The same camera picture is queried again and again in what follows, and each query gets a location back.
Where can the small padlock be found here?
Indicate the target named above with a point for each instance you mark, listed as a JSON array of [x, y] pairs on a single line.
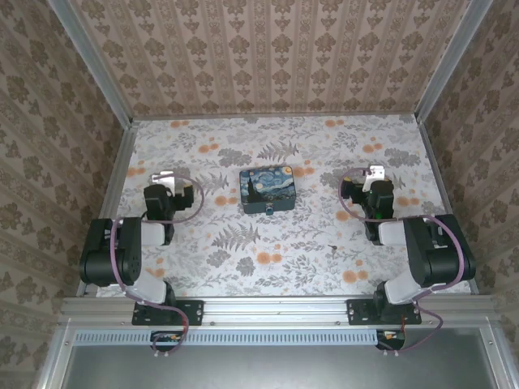
[[268, 210]]

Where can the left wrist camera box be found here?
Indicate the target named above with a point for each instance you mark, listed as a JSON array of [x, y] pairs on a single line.
[[164, 178]]

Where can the grey metal panel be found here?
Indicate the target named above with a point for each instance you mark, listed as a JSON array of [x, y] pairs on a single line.
[[263, 368]]

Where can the long aluminium table rail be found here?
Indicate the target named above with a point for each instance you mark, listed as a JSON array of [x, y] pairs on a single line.
[[275, 310]]

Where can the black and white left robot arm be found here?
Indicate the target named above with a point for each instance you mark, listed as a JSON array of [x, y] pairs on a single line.
[[101, 255]]

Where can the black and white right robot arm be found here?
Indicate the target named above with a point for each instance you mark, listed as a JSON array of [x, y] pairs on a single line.
[[442, 259]]

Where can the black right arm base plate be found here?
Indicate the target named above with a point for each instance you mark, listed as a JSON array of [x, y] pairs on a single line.
[[357, 312]]

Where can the starry night tin box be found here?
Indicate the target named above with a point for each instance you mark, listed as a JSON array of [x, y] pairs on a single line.
[[265, 186]]

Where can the aluminium side rail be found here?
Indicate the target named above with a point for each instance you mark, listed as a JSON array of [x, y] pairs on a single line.
[[436, 174], [117, 178]]

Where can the black connector board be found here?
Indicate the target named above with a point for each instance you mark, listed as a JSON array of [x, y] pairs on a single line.
[[391, 342], [166, 342]]

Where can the thin aluminium rail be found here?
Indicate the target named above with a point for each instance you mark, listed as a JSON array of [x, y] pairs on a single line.
[[275, 116]]

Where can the aluminium frame post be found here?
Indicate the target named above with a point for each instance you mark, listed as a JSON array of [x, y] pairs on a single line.
[[89, 61], [446, 61]]

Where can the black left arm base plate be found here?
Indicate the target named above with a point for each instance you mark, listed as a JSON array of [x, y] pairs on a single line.
[[194, 312]]

